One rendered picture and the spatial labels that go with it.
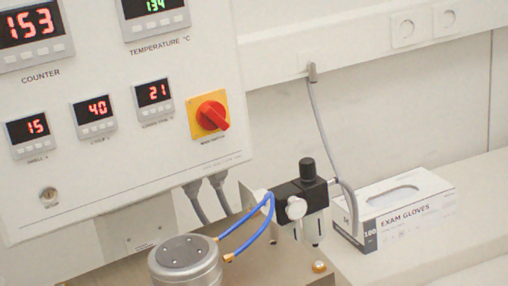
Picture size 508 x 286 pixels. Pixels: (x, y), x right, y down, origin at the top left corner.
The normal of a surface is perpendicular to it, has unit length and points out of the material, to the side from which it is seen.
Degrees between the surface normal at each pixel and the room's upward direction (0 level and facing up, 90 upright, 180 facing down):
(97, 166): 90
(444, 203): 90
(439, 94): 90
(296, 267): 0
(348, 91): 90
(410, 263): 0
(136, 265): 0
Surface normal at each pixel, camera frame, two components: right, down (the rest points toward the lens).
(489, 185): -0.13, -0.90
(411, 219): 0.42, 0.34
